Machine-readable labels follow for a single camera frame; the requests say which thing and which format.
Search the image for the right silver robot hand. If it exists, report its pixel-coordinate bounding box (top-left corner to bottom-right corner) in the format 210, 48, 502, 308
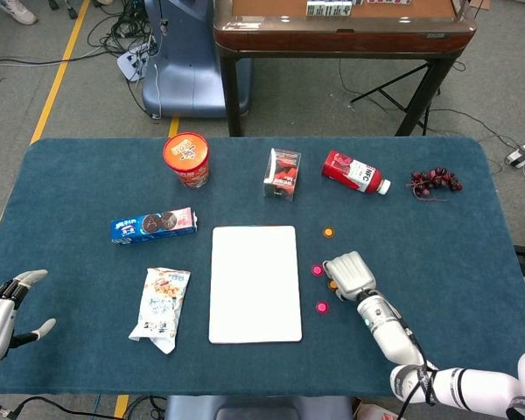
322, 251, 377, 303

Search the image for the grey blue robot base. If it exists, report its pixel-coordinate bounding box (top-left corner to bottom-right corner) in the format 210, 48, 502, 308
164, 395, 355, 420

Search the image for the blue table cloth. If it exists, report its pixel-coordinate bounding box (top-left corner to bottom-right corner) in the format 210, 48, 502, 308
0, 136, 525, 397

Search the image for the white magnetic board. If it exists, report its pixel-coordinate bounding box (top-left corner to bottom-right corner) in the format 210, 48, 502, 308
207, 225, 304, 345

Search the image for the red juice bottle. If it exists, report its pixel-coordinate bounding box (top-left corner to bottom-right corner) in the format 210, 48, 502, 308
321, 150, 392, 196

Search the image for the clear box of sponges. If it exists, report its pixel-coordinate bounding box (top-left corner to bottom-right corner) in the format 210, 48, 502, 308
262, 148, 303, 202

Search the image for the dark red grape bunch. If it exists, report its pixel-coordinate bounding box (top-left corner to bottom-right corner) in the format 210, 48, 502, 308
405, 166, 464, 203

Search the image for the white snack bag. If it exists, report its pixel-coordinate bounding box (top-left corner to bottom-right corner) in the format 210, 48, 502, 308
128, 267, 192, 355

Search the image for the blue cookie box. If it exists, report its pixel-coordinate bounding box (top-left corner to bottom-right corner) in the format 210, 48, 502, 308
109, 206, 199, 245

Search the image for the orange instant noodle cup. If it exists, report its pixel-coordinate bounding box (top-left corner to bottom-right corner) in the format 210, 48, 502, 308
162, 132, 211, 189

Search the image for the brown mahjong table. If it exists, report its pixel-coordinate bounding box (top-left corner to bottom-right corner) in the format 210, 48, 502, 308
213, 0, 478, 137

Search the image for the blue grey machine base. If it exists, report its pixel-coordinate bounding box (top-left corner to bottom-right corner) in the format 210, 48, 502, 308
141, 0, 253, 119

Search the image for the chrome wheeled stool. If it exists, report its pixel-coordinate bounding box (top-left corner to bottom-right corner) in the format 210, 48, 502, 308
47, 0, 79, 21

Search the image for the black floor cable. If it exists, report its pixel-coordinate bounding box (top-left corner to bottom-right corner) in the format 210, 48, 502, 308
0, 395, 167, 420

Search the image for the black cable tangle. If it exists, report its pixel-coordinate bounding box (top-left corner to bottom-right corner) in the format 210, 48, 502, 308
87, 0, 161, 60

